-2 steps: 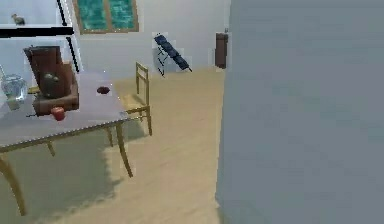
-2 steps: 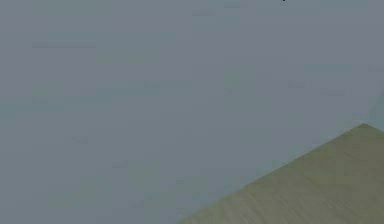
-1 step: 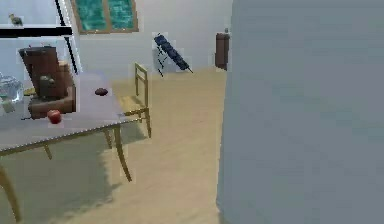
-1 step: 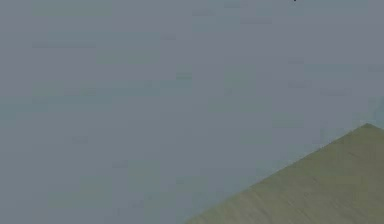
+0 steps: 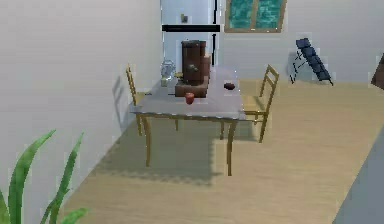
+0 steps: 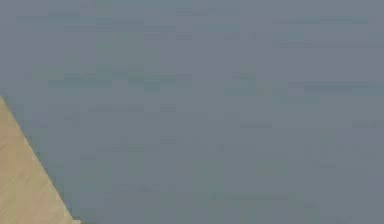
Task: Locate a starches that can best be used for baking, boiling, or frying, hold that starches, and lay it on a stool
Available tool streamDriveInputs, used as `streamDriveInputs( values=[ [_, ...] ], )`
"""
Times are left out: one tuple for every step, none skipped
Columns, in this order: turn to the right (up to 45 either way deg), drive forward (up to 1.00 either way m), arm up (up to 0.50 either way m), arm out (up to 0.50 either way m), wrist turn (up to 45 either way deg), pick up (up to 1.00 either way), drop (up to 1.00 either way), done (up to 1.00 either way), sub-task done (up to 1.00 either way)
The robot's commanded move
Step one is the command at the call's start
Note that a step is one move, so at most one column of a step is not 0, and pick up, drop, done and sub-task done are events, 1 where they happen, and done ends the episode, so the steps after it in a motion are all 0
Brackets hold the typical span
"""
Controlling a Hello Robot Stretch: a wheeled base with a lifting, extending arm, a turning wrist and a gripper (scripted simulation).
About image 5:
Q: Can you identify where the grey top wooden table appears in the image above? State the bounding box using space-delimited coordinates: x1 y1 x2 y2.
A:
130 65 247 177

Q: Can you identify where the brown coffee machine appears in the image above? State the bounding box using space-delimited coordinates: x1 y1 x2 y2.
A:
174 39 212 99

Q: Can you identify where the clear glass jug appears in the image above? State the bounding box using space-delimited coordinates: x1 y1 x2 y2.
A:
161 59 176 82

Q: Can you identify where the wooden slat back chair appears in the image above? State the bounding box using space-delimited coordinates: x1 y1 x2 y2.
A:
125 63 180 137
219 64 280 144

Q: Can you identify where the pale grey fridge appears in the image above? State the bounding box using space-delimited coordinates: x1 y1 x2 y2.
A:
160 0 224 78

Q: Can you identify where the wooden framed window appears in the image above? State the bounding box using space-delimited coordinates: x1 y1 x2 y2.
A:
223 0 288 34

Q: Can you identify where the green house plant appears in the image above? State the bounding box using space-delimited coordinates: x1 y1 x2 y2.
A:
0 129 90 224

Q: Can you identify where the dark brown furniture corner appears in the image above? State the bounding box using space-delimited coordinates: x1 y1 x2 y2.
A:
370 54 384 91

